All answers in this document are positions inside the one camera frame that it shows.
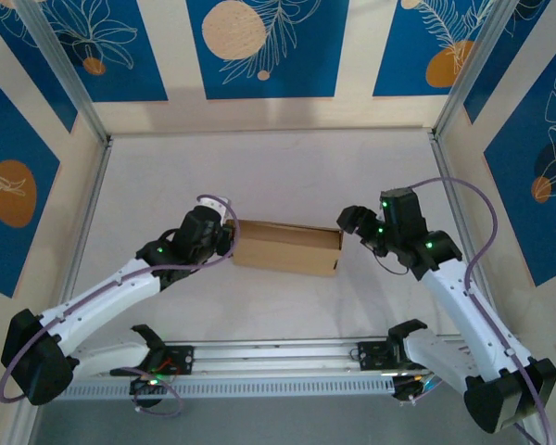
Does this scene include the aluminium mounting rail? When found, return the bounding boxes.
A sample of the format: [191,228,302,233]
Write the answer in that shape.
[20,334,532,385]

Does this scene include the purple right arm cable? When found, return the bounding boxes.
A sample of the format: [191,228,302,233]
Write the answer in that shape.
[396,177,555,445]

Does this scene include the aluminium frame bar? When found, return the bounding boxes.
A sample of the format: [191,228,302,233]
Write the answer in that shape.
[13,382,45,445]

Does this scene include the grey slotted cable duct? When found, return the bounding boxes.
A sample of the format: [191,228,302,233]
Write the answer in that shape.
[39,374,398,403]

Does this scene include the brown cardboard box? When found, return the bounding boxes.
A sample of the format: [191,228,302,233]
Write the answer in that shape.
[231,219,345,278]

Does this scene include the black control board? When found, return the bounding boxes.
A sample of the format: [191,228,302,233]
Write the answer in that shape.
[391,373,436,403]
[128,375,171,399]

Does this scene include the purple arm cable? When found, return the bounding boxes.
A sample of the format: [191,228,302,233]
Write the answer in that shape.
[396,177,555,445]
[0,194,238,418]

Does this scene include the grey metal panel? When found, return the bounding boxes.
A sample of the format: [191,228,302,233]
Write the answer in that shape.
[27,398,538,445]

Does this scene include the thin black right gripper cable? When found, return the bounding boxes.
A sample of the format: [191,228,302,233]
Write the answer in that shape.
[373,252,411,277]

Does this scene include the aluminium side rail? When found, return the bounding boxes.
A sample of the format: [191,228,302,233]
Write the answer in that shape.
[45,138,115,347]
[429,133,504,335]

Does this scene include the aluminium frame post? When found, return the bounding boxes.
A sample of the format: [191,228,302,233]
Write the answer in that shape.
[14,0,112,145]
[430,0,523,140]

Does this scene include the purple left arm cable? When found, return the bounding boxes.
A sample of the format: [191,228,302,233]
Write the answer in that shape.
[0,194,238,418]

